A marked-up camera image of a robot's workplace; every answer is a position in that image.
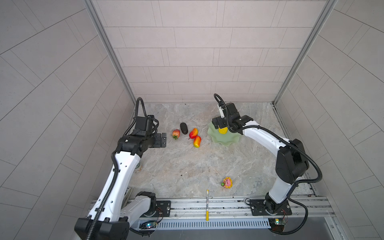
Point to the circuit board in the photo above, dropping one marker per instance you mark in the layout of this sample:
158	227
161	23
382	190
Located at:
277	225
148	225

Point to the left circuit board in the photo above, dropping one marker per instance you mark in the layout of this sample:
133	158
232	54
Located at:
148	225

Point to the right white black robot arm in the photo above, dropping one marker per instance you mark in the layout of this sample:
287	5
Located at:
290	163

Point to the pink yellow flower pig toy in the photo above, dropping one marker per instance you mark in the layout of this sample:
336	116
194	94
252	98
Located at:
227	183

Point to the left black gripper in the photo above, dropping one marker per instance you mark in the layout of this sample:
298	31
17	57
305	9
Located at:
157	143

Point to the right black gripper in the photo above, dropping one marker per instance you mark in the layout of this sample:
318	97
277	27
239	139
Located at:
218	121

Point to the right circuit board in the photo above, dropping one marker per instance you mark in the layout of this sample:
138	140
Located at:
277	225

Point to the fake red strawberry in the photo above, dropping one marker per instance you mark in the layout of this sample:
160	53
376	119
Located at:
176	134

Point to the white yellow pen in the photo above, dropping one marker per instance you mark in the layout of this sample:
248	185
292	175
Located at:
207	205

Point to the dark fake avocado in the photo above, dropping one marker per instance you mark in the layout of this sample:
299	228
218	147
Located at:
184	128

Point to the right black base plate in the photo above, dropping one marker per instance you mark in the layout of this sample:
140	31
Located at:
261	207

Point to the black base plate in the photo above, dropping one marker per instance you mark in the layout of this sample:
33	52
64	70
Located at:
261	207
159	209

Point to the light green scalloped bowl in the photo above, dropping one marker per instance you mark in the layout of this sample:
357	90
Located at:
224	139

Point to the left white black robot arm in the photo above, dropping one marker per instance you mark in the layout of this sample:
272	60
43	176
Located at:
109	219

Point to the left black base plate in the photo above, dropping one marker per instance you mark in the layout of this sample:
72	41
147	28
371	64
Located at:
159	209

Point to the aluminium mounting rail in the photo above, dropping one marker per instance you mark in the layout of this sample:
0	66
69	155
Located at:
239	208

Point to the yellow fake fruit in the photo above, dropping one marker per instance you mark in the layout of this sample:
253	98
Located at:
223	131

